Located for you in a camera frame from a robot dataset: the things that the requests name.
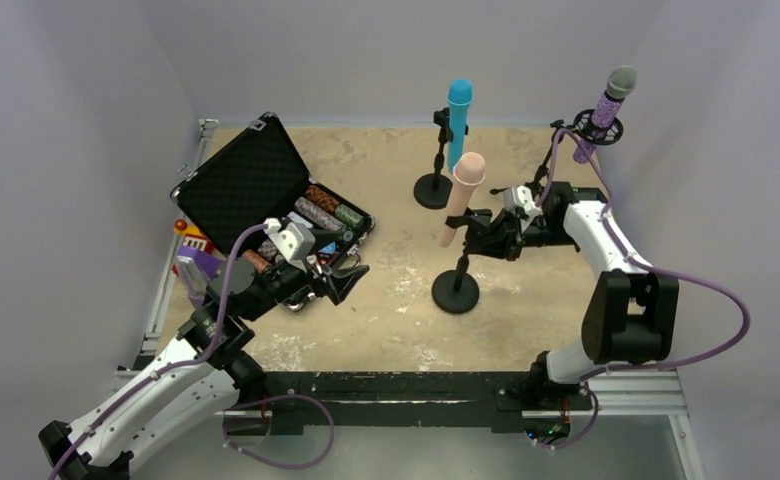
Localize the pink microphone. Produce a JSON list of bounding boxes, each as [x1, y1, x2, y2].
[[438, 152, 486, 248]]

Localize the black round-base stand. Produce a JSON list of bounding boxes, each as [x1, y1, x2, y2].
[[413, 107, 463, 210], [431, 208, 493, 314]]

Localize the black tripod shock-mount stand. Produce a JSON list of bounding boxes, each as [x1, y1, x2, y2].
[[522, 109, 624, 206]]

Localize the blue microphone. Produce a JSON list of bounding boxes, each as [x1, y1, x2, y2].
[[447, 78, 474, 173]]

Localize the purple glitter microphone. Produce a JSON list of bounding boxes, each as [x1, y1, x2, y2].
[[573, 65, 637, 164]]

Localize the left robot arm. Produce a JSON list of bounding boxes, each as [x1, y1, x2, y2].
[[38, 258, 369, 479]]

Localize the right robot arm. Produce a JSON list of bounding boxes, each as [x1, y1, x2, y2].
[[501, 182, 679, 385]]

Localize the blue blind button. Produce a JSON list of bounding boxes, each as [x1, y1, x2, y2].
[[319, 242, 337, 257]]

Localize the blue tan chip row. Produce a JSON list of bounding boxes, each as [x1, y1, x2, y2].
[[294, 197, 354, 241]]

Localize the green chip stack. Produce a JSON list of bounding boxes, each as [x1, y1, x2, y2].
[[334, 204, 366, 231]]

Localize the brown red chip stack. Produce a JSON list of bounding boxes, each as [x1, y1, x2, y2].
[[242, 249, 272, 274]]

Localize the white playing card deck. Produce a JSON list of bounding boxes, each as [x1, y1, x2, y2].
[[287, 212, 314, 228]]

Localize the orange black chip row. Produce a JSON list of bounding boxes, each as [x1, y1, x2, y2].
[[304, 184, 341, 214]]

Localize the black poker chip case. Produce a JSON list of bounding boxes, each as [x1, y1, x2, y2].
[[171, 112, 374, 309]]

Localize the purple toy box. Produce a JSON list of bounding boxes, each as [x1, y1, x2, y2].
[[172, 219, 224, 307]]

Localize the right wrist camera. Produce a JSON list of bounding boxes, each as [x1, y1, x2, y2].
[[503, 185, 542, 230]]

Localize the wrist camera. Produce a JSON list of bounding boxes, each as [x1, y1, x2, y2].
[[264, 218, 316, 271], [503, 185, 542, 230]]

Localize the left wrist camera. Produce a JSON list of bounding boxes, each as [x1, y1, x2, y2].
[[264, 218, 316, 271]]

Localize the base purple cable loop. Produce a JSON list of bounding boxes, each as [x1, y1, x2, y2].
[[222, 394, 337, 472]]

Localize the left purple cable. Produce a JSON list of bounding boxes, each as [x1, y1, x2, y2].
[[46, 221, 272, 480]]

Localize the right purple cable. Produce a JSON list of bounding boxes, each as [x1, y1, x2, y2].
[[535, 127, 752, 382]]

